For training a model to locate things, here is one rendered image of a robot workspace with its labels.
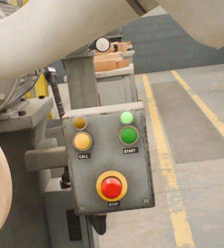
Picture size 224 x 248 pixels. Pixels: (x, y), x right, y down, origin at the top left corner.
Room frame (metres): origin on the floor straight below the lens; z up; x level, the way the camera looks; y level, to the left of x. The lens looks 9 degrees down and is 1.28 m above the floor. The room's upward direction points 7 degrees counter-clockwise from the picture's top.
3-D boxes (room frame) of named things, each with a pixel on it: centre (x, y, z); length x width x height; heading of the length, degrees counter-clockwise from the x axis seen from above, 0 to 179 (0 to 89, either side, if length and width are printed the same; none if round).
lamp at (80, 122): (1.23, 0.06, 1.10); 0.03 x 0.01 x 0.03; 87
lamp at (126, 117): (1.22, -0.03, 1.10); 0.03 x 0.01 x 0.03; 87
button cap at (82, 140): (1.23, 0.06, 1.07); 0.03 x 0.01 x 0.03; 87
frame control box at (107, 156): (1.35, 0.03, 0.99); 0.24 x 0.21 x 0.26; 177
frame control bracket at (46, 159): (1.35, 0.09, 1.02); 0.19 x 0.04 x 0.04; 87
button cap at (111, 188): (1.22, 0.02, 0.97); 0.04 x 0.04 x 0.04; 87
